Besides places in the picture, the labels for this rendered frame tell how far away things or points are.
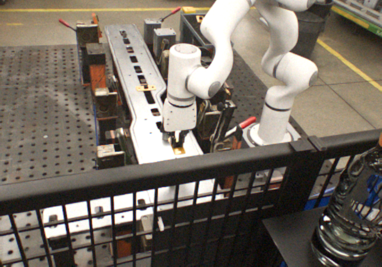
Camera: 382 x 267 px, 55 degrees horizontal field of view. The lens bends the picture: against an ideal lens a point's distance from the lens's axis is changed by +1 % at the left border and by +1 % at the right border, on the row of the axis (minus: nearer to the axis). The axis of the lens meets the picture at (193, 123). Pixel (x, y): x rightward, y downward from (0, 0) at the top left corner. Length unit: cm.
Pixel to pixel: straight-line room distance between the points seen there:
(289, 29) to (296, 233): 92
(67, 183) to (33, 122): 155
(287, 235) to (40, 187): 32
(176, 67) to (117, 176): 61
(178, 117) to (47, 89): 122
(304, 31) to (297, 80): 271
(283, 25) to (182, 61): 49
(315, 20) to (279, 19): 281
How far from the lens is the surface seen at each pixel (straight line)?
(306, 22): 413
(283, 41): 137
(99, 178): 40
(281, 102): 157
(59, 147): 176
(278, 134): 167
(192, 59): 96
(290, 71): 149
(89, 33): 204
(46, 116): 197
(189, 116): 108
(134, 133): 133
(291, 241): 52
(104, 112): 151
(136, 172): 40
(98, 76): 185
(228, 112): 114
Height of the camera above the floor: 183
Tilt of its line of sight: 37 degrees down
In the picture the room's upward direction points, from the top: 7 degrees clockwise
